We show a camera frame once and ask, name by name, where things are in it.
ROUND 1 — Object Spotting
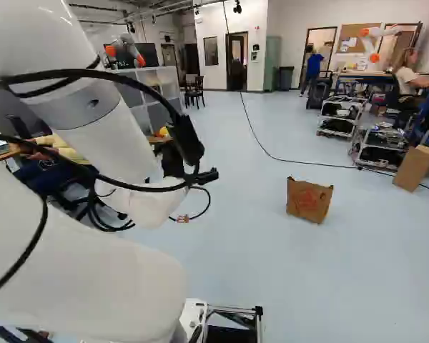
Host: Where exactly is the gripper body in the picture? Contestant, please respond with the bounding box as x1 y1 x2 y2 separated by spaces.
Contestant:
162 114 206 179

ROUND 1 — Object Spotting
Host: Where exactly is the brown paper grocery bag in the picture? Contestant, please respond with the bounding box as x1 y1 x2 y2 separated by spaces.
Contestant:
285 175 335 225

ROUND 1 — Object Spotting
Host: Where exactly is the black wooden chair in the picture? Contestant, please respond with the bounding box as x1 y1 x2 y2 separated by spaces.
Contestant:
183 74 206 110

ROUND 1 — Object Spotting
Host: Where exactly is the white cube shelf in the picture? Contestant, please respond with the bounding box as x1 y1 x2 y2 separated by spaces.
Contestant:
109 65 184 139

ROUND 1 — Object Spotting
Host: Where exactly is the person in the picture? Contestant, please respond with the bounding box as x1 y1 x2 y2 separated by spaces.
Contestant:
391 47 429 121
16 132 98 203
299 49 325 98

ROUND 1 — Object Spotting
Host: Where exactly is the metal equipment cart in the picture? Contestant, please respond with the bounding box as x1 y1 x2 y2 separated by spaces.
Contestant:
349 122 420 173
315 94 370 143

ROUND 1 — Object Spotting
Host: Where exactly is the plain brown cardboard box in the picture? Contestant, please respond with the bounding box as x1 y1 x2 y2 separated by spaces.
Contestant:
392 144 429 194

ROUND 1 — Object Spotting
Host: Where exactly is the black floor cable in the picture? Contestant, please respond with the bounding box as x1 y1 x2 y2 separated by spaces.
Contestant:
239 91 360 169

